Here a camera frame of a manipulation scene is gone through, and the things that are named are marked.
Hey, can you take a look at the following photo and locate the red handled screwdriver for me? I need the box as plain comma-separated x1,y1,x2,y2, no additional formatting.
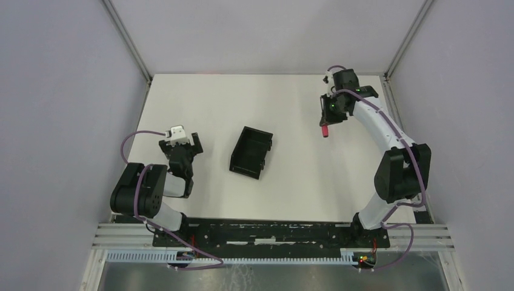
321,125,329,138

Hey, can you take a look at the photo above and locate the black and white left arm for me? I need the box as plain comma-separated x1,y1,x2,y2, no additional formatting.
110,126,203,247

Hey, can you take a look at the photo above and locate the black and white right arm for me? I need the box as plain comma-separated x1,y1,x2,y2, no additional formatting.
319,65,432,247

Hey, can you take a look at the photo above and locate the black plastic bin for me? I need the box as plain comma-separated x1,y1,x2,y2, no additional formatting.
229,126,273,180

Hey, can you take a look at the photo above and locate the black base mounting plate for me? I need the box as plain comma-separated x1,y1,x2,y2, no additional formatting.
178,218,389,259

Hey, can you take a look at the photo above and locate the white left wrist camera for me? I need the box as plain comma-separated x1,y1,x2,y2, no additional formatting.
164,125,190,146

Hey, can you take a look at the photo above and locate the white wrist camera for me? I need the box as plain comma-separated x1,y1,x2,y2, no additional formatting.
164,125,190,146
322,71,336,97

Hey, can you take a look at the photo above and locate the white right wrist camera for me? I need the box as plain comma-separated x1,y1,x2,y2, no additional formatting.
322,71,336,97

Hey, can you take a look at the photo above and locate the aluminium right side rail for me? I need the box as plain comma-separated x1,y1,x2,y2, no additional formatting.
379,75,434,224

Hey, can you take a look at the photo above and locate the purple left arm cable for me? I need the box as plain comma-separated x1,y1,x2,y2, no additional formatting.
121,130,225,271

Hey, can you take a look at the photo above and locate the white slotted cable duct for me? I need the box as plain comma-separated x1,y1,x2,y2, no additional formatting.
105,248,359,266

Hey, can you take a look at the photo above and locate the aluminium right corner post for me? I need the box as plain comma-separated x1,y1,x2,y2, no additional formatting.
384,0,436,79

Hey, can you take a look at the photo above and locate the aluminium corner post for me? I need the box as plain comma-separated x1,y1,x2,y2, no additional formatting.
100,0,153,85
384,0,436,79

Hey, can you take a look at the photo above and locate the aluminium left corner post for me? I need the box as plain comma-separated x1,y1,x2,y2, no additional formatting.
100,0,153,85

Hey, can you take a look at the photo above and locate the aluminium front frame rail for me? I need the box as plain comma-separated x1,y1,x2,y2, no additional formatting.
92,223,455,252

